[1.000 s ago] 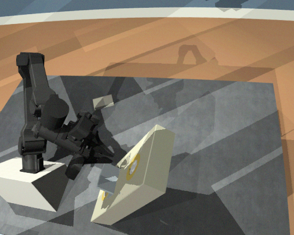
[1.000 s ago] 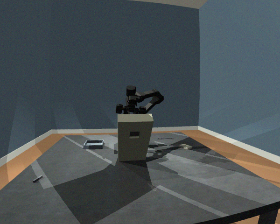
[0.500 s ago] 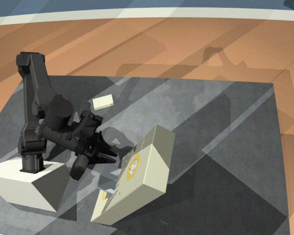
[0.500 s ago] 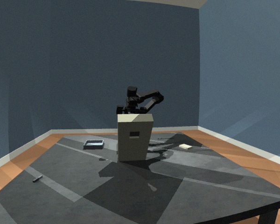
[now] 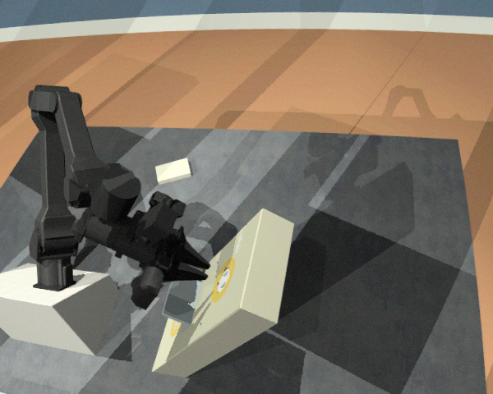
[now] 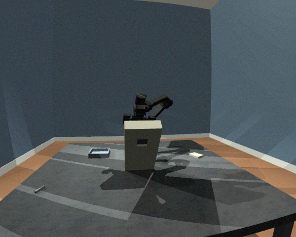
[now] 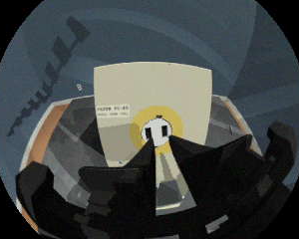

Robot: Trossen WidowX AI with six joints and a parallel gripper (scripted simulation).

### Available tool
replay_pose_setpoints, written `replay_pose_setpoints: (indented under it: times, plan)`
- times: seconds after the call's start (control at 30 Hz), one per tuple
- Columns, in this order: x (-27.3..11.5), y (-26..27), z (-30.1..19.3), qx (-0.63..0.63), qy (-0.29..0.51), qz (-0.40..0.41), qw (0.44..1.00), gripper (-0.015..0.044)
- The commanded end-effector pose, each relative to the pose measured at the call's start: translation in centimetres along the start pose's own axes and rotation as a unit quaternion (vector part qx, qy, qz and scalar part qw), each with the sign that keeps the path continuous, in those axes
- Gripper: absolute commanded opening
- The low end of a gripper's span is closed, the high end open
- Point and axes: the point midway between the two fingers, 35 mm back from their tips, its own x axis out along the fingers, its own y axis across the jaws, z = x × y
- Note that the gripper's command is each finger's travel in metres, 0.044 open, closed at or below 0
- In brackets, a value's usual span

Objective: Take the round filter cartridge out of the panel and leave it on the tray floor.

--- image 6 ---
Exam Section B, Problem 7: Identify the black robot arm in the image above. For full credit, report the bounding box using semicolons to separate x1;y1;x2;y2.
133;93;173;118

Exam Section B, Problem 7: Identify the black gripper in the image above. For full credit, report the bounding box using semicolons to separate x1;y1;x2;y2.
123;109;156;124

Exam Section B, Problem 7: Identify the cream rectangular block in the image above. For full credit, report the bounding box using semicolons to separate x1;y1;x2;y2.
189;152;203;158

